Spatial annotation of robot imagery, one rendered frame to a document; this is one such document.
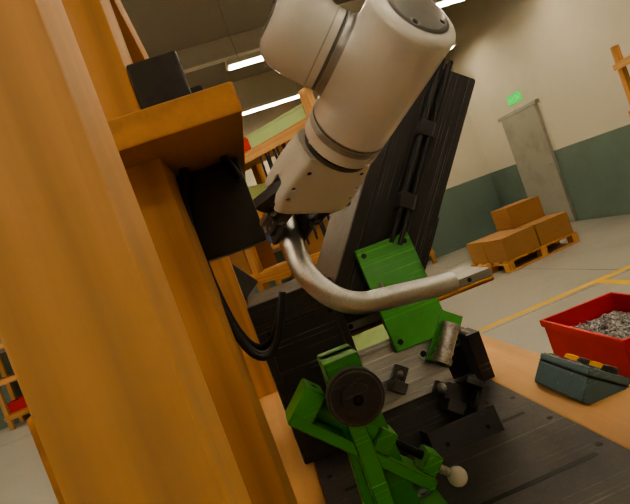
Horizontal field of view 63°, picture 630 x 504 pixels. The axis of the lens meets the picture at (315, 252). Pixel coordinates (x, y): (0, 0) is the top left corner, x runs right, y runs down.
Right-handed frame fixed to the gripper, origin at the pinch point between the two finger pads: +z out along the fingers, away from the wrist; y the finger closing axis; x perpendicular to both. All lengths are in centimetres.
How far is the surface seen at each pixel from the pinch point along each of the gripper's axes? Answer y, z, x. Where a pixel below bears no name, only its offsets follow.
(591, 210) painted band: -769, 370, -249
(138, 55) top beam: 5, 29, -68
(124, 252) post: 24.9, -21.7, 15.9
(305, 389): -0.1, 10.5, 18.5
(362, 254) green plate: -26.9, 22.4, -7.6
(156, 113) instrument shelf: 15.7, -6.1, -12.8
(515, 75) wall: -729, 323, -507
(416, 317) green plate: -33.4, 23.1, 6.8
